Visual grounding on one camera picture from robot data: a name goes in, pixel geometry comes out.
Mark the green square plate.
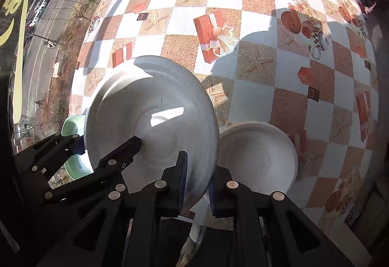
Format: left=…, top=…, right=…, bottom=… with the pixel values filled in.
left=61, top=115, right=93, bottom=180

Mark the white paper bowl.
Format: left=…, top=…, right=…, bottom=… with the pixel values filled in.
left=84, top=56, right=220, bottom=211
left=218, top=121, right=298, bottom=194

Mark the white paper bowl back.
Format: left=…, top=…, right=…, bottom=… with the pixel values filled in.
left=84, top=56, right=220, bottom=211

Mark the patterned checkered tablecloth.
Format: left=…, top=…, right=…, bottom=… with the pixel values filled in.
left=69, top=0, right=379, bottom=229

